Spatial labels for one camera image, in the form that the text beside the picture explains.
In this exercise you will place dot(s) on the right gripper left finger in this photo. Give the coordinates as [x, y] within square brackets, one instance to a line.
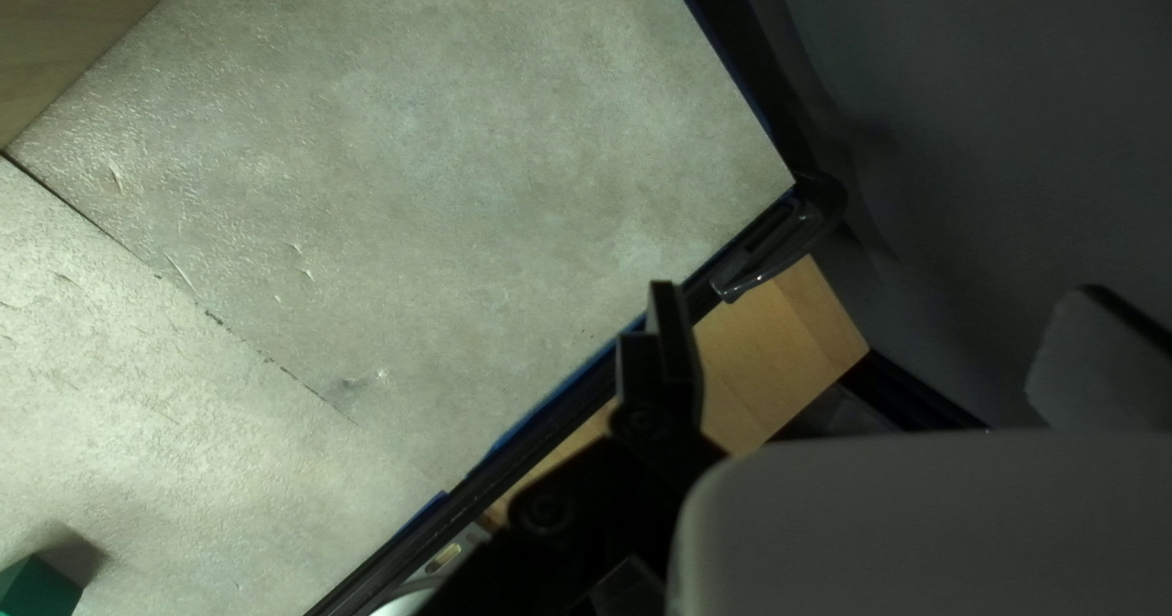
[659, 396]

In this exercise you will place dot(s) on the green toy block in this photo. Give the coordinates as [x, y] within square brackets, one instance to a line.
[32, 593]

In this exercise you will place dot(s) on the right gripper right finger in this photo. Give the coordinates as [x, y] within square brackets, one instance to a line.
[1108, 369]

